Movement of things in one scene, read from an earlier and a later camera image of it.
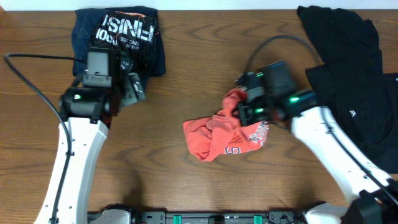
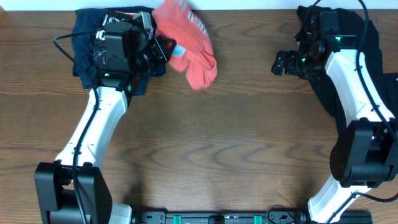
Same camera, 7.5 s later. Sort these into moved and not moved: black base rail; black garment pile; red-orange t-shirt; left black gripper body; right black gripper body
Moved: left black gripper body; red-orange t-shirt; right black gripper body
Not moved: black base rail; black garment pile
